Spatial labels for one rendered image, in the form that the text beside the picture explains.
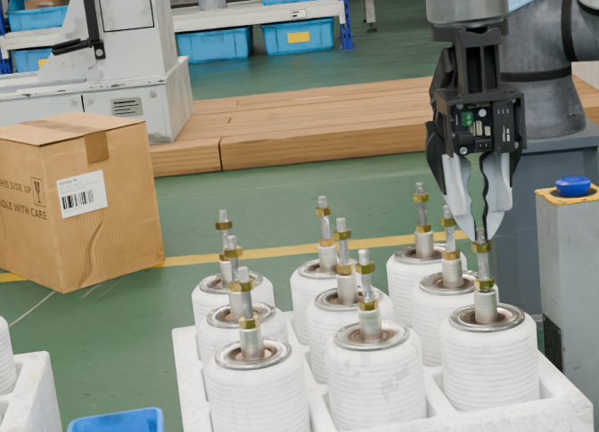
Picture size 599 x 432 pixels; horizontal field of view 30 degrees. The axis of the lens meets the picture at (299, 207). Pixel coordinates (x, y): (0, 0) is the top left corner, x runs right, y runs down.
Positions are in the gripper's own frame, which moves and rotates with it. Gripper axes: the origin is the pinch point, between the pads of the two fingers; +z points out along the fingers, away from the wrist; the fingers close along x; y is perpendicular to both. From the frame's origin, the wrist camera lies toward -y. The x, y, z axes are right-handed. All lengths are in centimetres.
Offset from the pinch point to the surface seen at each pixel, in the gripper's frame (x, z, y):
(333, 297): -14.4, 9.5, -11.0
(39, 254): -67, 28, -111
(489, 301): 0.3, 7.4, 1.8
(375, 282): -3, 35, -89
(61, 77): -78, 7, -230
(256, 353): -23.1, 9.0, 4.1
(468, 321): -1.9, 9.4, 1.5
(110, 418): -42, 23, -17
